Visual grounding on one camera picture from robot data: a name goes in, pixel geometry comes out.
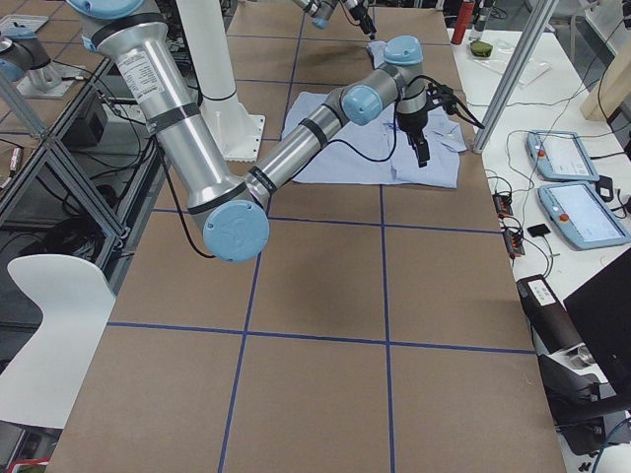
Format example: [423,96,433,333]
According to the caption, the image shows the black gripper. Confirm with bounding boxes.
[396,109,430,167]
[355,7,377,39]

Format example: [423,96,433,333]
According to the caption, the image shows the light blue striped shirt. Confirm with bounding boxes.
[283,35,466,188]

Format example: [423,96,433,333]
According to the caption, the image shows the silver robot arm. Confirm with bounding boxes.
[70,1,429,262]
[292,0,377,40]

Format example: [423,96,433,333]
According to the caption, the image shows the red bottle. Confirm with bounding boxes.
[451,0,475,45]

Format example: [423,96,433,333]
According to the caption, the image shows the green cloth bundle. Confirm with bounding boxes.
[469,40,494,59]

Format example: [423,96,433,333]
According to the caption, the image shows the far blue teach pendant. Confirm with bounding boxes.
[526,130,599,182]

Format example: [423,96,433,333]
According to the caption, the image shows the blue teach pendant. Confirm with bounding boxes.
[537,181,630,250]
[526,130,599,182]

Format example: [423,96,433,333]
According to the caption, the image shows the near blue teach pendant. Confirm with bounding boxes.
[537,181,630,250]

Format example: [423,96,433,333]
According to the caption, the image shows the black labelled box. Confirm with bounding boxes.
[516,275,583,353]

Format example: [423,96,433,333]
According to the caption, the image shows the black monitor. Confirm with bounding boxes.
[564,251,630,393]

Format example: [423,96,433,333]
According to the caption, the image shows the white chair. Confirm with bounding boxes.
[1,254,116,429]

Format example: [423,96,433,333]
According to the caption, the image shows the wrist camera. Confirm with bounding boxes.
[427,83,457,115]

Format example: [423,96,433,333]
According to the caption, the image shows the aluminium frame post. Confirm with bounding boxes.
[473,0,558,154]

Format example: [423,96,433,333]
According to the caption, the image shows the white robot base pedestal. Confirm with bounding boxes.
[176,0,265,162]

